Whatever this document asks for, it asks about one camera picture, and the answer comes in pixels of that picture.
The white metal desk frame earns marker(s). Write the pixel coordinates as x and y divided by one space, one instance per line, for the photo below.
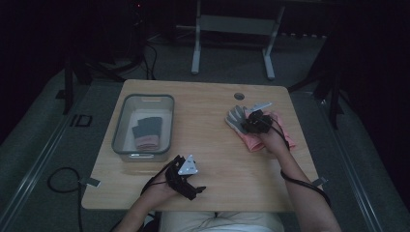
235 24

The person's left hand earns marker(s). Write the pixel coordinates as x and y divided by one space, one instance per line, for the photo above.
161 191

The person's light clothing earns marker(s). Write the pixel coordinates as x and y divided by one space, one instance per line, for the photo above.
222 222

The person's right hand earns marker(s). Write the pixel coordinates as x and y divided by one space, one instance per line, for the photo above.
274 141

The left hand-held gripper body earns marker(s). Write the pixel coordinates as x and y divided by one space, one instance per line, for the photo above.
187 169

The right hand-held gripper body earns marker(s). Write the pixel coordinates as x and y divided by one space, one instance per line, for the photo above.
256 124

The grey metal table bracket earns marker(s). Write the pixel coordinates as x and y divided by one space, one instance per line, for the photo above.
319 181
92 182

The black metal stand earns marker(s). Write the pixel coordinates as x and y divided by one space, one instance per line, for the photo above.
333 96
68 83

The dark cloth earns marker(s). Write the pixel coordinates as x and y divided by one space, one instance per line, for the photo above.
152 129

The clear plastic bin grey rim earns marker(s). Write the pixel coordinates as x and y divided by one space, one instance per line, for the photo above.
129 106

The grey pink knit glove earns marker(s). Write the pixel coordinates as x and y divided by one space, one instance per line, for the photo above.
139 133

